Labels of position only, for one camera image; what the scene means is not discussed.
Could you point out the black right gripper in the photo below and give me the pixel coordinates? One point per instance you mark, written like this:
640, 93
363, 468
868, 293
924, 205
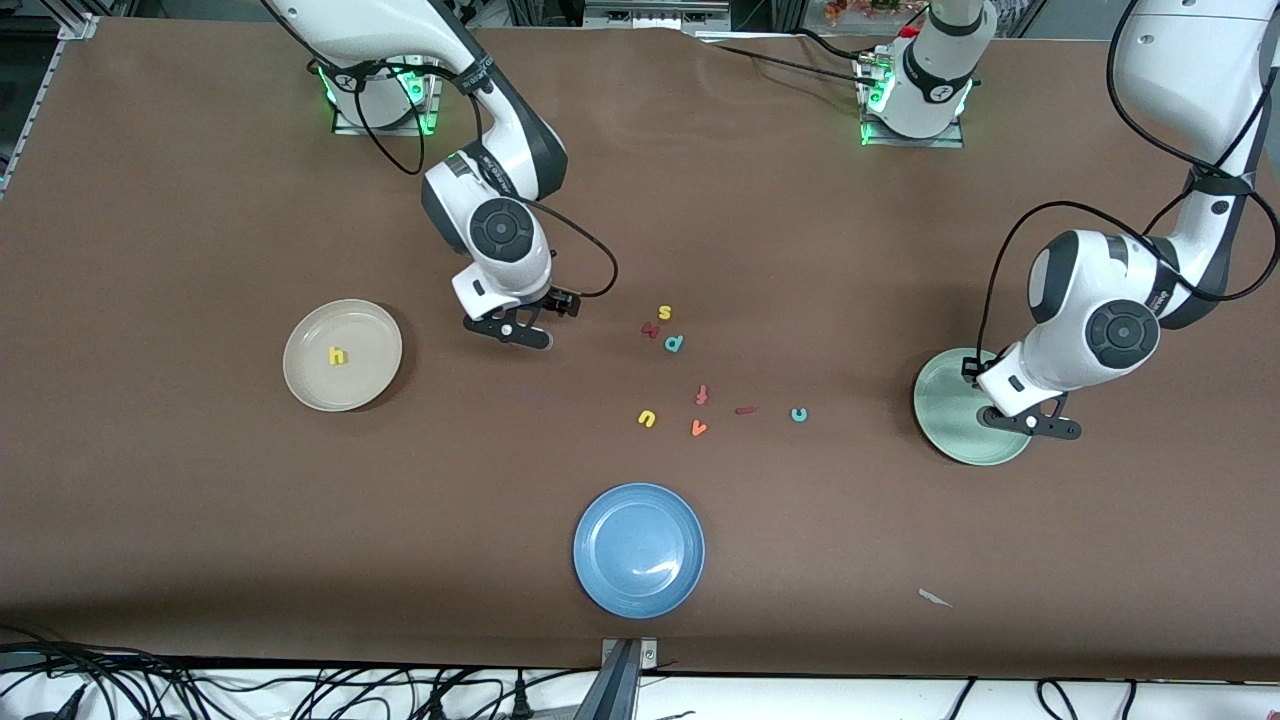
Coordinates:
553, 298

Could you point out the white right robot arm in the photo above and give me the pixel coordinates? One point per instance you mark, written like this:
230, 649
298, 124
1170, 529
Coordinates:
500, 230

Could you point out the light green plate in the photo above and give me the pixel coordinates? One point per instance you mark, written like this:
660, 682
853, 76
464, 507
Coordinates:
950, 420

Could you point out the brown table cover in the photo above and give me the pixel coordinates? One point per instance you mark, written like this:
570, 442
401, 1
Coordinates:
700, 200

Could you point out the beige brown plate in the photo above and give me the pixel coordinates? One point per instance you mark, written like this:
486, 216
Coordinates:
355, 380

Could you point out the white paper scrap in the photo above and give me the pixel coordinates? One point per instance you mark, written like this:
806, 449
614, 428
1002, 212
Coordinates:
935, 598

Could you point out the blue plate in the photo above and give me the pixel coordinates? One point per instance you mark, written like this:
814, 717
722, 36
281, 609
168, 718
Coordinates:
639, 550

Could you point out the grey metal box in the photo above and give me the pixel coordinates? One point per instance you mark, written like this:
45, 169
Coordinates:
650, 15

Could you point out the orange artificial flowers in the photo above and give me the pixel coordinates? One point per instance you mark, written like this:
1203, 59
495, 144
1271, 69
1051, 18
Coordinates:
860, 10

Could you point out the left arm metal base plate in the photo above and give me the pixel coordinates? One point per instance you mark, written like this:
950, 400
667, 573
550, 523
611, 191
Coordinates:
910, 143

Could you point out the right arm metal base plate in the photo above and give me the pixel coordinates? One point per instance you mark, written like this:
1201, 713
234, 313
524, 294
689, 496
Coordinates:
385, 130

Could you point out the black frame post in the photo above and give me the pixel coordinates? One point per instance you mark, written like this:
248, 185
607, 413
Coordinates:
765, 12

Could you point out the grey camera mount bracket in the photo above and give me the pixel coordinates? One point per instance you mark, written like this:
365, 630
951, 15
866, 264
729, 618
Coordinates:
620, 680

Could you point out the aluminium frame post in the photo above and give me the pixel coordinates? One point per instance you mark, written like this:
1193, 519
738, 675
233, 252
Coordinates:
80, 22

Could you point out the aluminium table edge rail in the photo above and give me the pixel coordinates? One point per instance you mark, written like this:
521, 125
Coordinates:
35, 95

